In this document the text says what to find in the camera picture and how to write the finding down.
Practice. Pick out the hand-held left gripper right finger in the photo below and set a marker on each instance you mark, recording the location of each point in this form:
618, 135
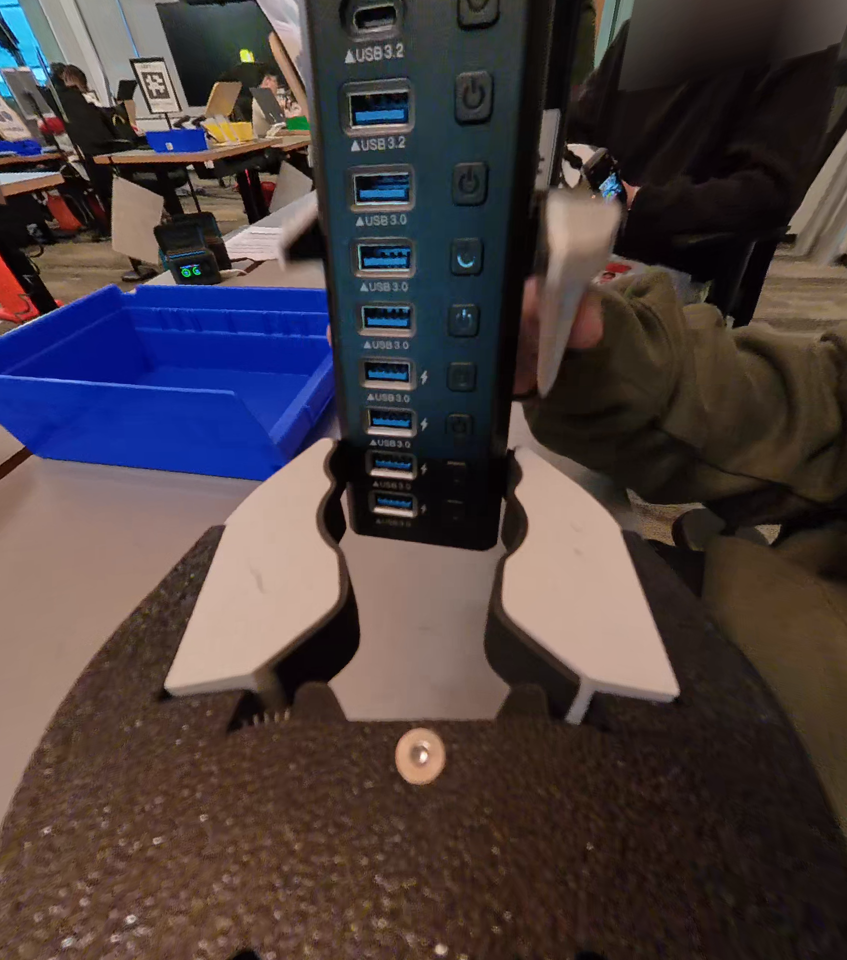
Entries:
581, 600

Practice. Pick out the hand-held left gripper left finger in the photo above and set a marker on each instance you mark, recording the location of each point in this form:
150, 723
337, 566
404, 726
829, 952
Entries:
266, 585

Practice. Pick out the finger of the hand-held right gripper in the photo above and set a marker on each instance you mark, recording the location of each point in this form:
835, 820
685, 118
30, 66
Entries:
302, 234
573, 277

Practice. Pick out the black multi-port USB hub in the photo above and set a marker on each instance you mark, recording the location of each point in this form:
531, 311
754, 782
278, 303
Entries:
423, 225

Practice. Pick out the person's right forearm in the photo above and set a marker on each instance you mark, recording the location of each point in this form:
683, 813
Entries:
731, 397

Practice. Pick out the grey desk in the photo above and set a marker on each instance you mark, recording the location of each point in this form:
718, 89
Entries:
93, 540

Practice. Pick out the person's right hand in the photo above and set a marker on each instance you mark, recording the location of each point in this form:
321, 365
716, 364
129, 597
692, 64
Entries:
586, 330

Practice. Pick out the smartphone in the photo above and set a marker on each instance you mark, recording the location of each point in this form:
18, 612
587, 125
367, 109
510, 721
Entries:
609, 185

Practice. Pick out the black power station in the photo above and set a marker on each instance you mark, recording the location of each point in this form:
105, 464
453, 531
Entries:
191, 247

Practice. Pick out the small blue plastic bin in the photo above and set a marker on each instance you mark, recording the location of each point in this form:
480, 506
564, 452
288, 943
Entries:
176, 140

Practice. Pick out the white chair back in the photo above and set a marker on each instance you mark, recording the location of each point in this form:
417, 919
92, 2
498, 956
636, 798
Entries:
135, 221

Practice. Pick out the large blue plastic bin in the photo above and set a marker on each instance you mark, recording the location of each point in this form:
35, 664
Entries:
168, 405

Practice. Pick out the sign with square code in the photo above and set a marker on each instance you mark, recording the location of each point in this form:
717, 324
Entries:
155, 86

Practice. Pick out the large dark screen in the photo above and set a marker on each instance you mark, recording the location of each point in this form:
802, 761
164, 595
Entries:
206, 37

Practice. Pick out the person's olive jacket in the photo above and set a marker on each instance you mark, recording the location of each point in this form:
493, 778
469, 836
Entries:
828, 675

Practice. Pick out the wooden table with orange legs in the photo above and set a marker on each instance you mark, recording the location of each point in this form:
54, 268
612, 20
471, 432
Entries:
3, 184

